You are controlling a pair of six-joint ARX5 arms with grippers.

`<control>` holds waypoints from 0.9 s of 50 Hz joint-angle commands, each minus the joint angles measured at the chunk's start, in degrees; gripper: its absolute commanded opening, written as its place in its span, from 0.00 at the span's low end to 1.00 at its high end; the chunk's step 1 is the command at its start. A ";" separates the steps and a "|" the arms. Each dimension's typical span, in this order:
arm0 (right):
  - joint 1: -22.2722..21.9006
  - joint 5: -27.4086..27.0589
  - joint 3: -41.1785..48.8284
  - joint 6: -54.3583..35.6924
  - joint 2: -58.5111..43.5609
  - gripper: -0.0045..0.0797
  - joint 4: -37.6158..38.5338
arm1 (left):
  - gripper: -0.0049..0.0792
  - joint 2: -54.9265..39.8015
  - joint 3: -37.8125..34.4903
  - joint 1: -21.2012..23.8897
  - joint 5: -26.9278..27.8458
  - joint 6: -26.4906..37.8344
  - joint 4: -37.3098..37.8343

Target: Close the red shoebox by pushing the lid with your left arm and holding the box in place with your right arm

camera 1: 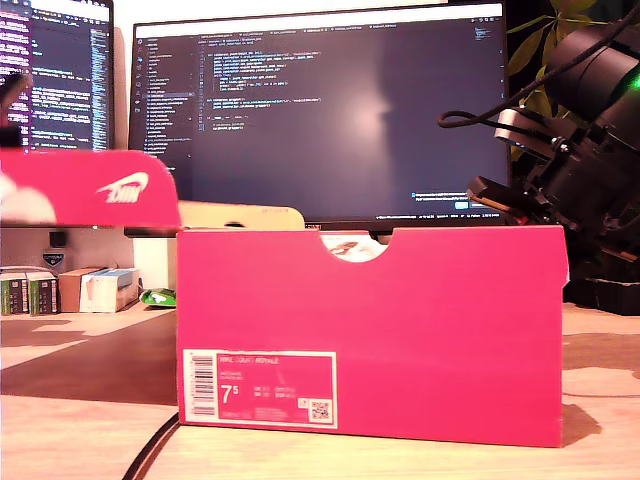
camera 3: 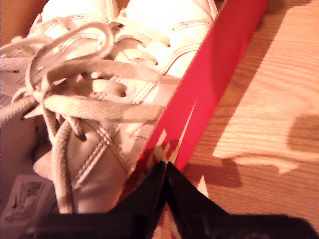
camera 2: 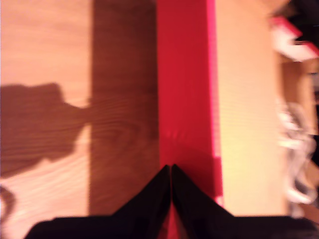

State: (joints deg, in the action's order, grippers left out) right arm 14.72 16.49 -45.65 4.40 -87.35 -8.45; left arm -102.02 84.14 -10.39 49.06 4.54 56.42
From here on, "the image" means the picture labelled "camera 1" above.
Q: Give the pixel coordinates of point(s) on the white tissue paper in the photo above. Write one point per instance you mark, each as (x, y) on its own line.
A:
(352, 249)

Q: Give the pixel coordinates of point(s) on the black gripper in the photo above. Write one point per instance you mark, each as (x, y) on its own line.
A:
(585, 190)

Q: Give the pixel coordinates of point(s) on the tan cardboard insert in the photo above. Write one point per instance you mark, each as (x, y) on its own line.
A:
(240, 216)

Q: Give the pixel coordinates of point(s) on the white carton box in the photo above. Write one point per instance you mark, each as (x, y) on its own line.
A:
(97, 295)

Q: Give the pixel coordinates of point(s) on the white box with blue top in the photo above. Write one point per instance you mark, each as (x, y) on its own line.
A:
(127, 285)

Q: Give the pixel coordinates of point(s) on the brown cardboard box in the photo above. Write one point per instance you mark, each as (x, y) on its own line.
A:
(70, 290)

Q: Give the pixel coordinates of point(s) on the small green box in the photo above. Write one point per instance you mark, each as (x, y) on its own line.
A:
(44, 296)
(14, 296)

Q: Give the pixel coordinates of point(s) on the dark shield-shaped badge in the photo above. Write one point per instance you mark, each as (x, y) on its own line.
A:
(53, 260)

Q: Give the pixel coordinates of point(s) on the small black square device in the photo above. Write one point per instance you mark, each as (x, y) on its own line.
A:
(58, 239)

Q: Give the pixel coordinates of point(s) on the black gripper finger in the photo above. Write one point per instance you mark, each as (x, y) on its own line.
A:
(14, 90)

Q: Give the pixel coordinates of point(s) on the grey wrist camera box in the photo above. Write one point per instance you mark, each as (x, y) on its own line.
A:
(512, 127)

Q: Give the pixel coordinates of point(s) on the green leafy potted plant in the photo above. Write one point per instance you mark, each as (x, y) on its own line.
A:
(530, 50)

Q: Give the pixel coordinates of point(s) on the red Nike shoebox with lid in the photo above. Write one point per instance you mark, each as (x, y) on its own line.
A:
(380, 330)

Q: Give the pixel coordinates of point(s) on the green plastic packet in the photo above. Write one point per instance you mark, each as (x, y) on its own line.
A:
(159, 298)

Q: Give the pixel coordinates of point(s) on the computer monitor with purple terminal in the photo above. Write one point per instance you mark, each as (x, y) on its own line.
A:
(65, 75)

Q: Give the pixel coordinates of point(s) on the wide Huawei computer monitor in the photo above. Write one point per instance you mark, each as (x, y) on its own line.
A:
(320, 125)

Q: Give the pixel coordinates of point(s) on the black square plant tray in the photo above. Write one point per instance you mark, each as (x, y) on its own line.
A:
(605, 297)

